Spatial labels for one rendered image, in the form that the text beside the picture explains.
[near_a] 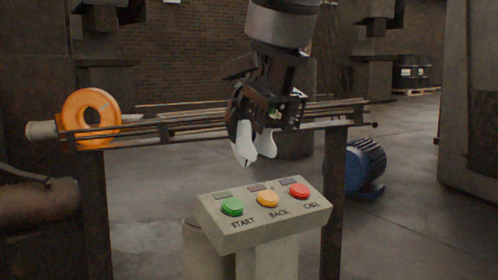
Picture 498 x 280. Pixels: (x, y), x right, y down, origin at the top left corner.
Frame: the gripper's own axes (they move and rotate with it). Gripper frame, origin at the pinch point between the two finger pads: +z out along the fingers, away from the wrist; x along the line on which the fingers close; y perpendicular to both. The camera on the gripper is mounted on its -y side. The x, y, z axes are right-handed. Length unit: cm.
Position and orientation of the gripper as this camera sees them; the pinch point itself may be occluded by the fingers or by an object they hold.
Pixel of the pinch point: (243, 157)
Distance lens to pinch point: 63.5
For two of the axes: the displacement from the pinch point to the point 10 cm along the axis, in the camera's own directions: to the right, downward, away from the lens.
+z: -1.8, 8.6, 4.7
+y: 5.2, 4.9, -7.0
